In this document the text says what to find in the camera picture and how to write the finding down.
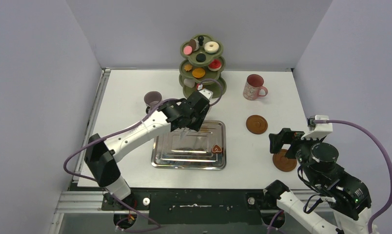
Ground brown wooden coaster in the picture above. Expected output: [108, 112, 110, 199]
[246, 115, 268, 135]
[272, 149, 297, 172]

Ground white swiss roll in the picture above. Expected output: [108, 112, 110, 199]
[183, 78, 196, 88]

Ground orange round cake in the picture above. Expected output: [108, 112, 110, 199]
[192, 68, 206, 79]

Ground brown heart cookie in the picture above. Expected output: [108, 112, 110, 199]
[211, 144, 223, 154]

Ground grey purple mug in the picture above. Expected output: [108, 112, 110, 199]
[143, 91, 162, 108]

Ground red frosted donut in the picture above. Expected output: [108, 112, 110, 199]
[208, 59, 222, 72]

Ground black sandwich cookie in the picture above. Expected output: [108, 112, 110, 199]
[196, 53, 206, 62]

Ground pink floral mug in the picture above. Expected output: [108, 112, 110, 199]
[243, 74, 269, 100]

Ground pink macaron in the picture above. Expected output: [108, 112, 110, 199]
[183, 45, 193, 55]

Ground white ring donut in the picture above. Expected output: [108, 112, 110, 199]
[204, 41, 220, 54]

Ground chocolate white half cake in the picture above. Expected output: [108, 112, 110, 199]
[188, 39, 199, 52]

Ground metal serving tongs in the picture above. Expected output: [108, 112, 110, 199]
[179, 128, 191, 140]

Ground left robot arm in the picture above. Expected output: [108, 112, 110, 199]
[84, 89, 213, 209]

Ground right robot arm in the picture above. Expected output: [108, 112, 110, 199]
[263, 127, 378, 234]

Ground stainless steel tray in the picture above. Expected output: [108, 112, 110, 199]
[151, 120, 226, 170]

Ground green three-tier serving stand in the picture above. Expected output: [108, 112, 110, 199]
[179, 34, 227, 98]

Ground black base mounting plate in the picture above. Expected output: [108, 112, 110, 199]
[101, 188, 279, 225]

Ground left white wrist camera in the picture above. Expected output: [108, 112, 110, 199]
[196, 84, 213, 100]

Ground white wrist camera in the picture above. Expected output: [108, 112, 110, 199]
[196, 84, 213, 100]
[301, 115, 333, 140]

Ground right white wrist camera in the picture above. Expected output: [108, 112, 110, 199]
[301, 115, 333, 140]

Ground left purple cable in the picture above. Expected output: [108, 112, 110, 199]
[63, 78, 224, 233]

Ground aluminium rail left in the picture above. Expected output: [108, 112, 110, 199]
[47, 68, 152, 234]

